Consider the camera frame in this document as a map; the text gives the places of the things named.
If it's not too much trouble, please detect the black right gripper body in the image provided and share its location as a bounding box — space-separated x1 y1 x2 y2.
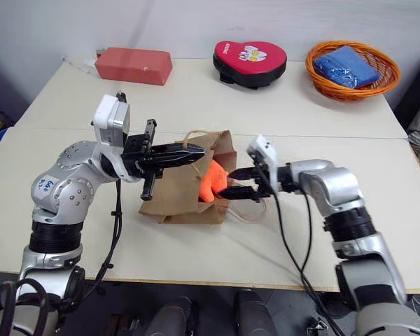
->
247 150 273 204

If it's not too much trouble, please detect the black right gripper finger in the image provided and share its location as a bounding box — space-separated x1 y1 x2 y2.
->
229 167 259 183
218 185 259 202

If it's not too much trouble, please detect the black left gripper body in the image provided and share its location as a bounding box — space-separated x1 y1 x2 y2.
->
121 118 162 201

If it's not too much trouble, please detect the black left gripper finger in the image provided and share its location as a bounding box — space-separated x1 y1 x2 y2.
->
150 141 215 158
151 153 211 169

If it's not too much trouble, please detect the orange plush toy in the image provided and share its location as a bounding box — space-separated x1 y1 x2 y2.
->
198 159 230 204

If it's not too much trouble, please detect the brown paper bag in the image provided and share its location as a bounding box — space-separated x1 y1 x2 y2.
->
138 129 267 226

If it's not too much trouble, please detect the red rectangular block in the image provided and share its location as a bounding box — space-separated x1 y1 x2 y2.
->
94 46 173 86

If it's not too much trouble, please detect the clear plastic wrapper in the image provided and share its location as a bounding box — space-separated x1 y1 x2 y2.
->
60 55 99 74

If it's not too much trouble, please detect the red heart-shaped cushion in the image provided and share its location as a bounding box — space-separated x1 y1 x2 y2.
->
212 40 288 92

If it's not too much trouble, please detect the dark rounded shape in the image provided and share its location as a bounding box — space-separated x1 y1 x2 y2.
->
233 289 278 336
149 296 201 336

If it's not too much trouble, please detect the orange wicker basket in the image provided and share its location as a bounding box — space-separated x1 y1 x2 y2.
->
305 40 402 102

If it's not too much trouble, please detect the blue cloth bundle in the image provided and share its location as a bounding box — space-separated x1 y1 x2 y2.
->
313 45 380 90

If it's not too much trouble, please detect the black chair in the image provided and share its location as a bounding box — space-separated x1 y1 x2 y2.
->
393 52 420 131

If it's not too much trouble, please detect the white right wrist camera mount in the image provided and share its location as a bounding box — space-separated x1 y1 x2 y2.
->
246 134 279 193

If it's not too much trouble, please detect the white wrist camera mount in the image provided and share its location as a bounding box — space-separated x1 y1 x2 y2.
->
92 91 132 155
246 134 279 193

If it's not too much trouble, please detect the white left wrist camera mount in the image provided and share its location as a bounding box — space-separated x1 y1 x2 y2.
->
92 91 132 155

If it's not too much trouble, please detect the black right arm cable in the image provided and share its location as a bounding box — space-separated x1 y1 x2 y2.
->
255 161 346 336

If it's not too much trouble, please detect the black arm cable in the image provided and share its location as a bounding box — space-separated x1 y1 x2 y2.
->
255 161 346 336
0 177 124 336

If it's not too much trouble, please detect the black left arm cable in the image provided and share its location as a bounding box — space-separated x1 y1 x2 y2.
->
0 177 124 336

